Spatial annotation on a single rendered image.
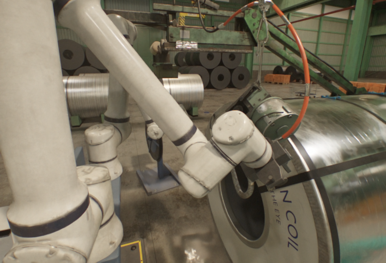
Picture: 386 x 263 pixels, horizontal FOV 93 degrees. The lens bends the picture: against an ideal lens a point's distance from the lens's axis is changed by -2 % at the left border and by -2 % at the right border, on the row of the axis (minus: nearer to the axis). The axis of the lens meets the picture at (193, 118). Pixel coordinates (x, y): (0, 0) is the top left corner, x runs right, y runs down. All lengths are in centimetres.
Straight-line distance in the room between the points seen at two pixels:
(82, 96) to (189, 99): 296
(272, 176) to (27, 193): 52
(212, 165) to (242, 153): 7
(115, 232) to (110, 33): 63
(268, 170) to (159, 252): 164
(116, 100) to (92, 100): 450
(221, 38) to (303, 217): 129
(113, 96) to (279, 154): 94
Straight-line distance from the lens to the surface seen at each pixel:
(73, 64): 1211
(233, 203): 158
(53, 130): 44
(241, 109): 86
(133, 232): 224
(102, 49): 52
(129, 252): 167
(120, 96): 120
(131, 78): 51
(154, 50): 191
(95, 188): 66
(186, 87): 592
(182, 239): 211
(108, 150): 112
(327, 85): 225
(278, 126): 72
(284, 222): 104
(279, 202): 102
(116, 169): 118
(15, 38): 42
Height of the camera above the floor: 156
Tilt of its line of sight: 15 degrees down
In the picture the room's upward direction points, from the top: straight up
